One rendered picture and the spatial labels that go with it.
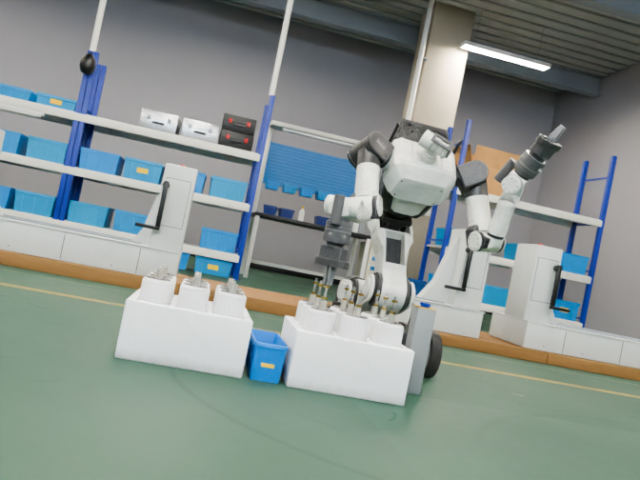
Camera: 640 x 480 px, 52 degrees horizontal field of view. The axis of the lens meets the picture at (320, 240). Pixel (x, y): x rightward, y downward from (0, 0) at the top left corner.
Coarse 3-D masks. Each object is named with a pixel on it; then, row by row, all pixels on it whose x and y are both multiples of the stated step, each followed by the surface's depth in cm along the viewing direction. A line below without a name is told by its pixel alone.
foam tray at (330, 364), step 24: (288, 336) 226; (312, 336) 208; (336, 336) 212; (288, 360) 215; (312, 360) 208; (336, 360) 210; (360, 360) 211; (384, 360) 212; (408, 360) 213; (288, 384) 207; (312, 384) 208; (336, 384) 210; (360, 384) 211; (384, 384) 212; (408, 384) 213
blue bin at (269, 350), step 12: (252, 336) 217; (264, 336) 237; (276, 336) 237; (252, 348) 212; (264, 348) 208; (276, 348) 208; (288, 348) 209; (252, 360) 208; (264, 360) 208; (276, 360) 209; (252, 372) 208; (264, 372) 208; (276, 372) 209
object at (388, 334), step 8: (376, 328) 218; (384, 328) 216; (392, 328) 215; (400, 328) 217; (376, 336) 217; (384, 336) 216; (392, 336) 215; (400, 336) 217; (384, 344) 215; (392, 344) 216; (400, 344) 218
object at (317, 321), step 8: (312, 312) 213; (320, 312) 212; (328, 312) 213; (312, 320) 212; (320, 320) 212; (328, 320) 212; (304, 328) 215; (312, 328) 212; (320, 328) 212; (328, 328) 213
